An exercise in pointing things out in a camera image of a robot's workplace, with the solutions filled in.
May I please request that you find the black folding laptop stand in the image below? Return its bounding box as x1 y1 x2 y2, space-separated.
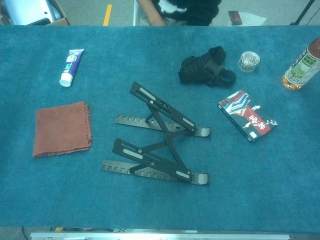
100 81 212 186

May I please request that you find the brown folded cloth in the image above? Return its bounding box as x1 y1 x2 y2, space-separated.
32 100 93 158

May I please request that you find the black wrist brace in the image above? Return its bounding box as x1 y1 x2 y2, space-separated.
177 45 237 88

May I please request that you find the teal table cloth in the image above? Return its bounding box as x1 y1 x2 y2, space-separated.
0 24 320 232

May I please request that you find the red black printed box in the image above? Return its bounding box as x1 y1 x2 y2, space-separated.
217 89 279 144

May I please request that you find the purple white toothpaste tube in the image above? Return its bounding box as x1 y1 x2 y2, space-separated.
59 48 85 88

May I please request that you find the clear jar of paper clips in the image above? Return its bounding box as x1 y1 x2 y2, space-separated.
237 51 261 73

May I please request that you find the white chair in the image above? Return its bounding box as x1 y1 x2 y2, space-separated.
132 0 151 27

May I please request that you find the seated person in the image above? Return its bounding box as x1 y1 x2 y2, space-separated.
136 0 223 27

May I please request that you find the yellow floor tape strip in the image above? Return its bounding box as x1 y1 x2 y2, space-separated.
102 4 113 27

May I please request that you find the dark red phone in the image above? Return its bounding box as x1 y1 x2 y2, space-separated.
227 10 243 26

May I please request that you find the clear plastic bag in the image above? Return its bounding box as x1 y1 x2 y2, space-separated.
239 13 268 27

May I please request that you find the brown cardboard box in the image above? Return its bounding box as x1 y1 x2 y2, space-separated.
0 0 71 26

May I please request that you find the amber tea bottle green label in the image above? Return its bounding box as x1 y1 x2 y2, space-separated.
280 37 320 92

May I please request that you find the white plastic device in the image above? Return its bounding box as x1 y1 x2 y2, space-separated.
4 0 63 25

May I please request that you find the black tripod leg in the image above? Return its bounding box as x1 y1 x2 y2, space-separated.
289 0 316 26

